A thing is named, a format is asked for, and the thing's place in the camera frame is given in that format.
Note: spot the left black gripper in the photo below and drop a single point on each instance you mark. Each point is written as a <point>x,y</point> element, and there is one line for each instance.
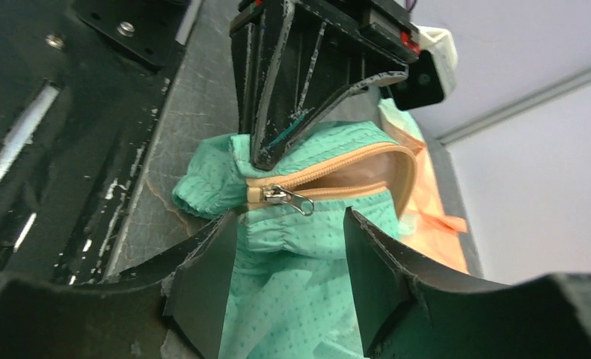
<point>294,61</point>

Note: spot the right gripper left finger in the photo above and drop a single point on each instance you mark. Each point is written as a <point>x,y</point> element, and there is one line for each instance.
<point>180,293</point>

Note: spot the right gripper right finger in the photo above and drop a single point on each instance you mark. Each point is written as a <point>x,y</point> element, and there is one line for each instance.
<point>410,306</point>

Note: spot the orange and mint hooded jacket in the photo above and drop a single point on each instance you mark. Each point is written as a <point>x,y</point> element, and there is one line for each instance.
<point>290,294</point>

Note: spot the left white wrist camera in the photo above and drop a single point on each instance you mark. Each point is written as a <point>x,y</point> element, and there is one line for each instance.
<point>431,79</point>

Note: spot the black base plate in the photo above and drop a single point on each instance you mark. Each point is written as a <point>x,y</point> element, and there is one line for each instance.
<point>83,85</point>

